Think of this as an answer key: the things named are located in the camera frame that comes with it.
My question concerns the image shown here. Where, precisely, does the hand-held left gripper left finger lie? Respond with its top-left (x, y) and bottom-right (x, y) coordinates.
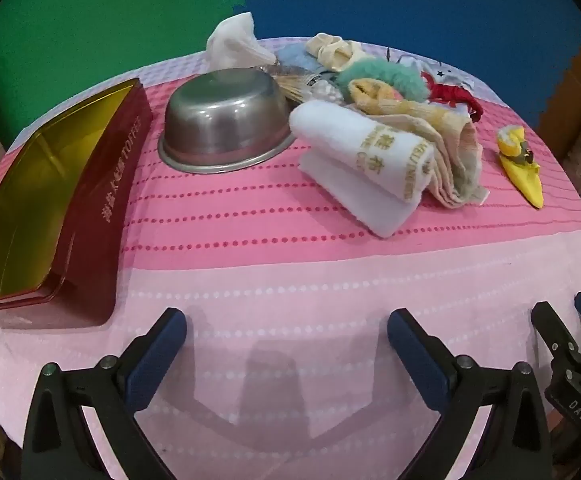
top-left (23, 307), bottom-right (188, 480)

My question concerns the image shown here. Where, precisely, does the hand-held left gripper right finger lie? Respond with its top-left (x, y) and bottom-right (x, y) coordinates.
top-left (387, 308), bottom-right (554, 480)

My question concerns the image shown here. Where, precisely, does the red tin box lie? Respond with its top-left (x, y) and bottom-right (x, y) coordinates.
top-left (0, 78), bottom-right (152, 331)

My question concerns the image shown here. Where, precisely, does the beige striped towel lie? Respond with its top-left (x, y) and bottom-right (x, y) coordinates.
top-left (381, 110), bottom-right (491, 208)

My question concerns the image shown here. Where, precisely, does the white towel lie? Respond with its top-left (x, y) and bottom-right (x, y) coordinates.
top-left (289, 100), bottom-right (439, 238)

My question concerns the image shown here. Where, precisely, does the yellow knit sock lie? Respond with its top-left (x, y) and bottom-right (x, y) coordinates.
top-left (347, 78), bottom-right (471, 126)

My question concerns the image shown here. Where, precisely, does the teal fluffy scrunchie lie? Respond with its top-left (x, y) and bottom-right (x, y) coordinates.
top-left (337, 58), bottom-right (429, 103)

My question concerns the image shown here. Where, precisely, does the yellow plush toy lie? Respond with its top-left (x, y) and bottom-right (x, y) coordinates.
top-left (495, 126), bottom-right (544, 208)

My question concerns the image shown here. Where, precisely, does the pink tablecloth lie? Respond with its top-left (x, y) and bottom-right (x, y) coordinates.
top-left (0, 37), bottom-right (581, 480)

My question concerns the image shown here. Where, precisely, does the steel bowl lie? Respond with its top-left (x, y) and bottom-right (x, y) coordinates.
top-left (158, 67), bottom-right (295, 175)

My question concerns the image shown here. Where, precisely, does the white star-print cloth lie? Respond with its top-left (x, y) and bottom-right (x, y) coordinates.
top-left (371, 46), bottom-right (489, 111)

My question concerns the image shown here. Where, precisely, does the clear cotton swab packet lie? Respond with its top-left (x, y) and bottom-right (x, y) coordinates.
top-left (311, 74), bottom-right (345, 106)

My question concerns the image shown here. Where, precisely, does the dried straw bundle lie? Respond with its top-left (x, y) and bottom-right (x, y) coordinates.
top-left (258, 62), bottom-right (321, 106)

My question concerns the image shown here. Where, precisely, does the cream cloth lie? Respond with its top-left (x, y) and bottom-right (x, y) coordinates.
top-left (305, 32), bottom-right (366, 73)

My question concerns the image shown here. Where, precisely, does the white tissue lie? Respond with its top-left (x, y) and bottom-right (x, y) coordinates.
top-left (205, 11), bottom-right (276, 72)

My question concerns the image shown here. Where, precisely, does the light blue cloth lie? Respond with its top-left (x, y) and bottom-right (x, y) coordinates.
top-left (273, 42), bottom-right (321, 68)

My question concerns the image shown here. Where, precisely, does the green foam mat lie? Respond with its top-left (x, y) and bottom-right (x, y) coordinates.
top-left (0, 0), bottom-right (251, 146)

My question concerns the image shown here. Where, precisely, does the blue foam mat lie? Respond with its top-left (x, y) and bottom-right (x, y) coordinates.
top-left (233, 0), bottom-right (581, 131)

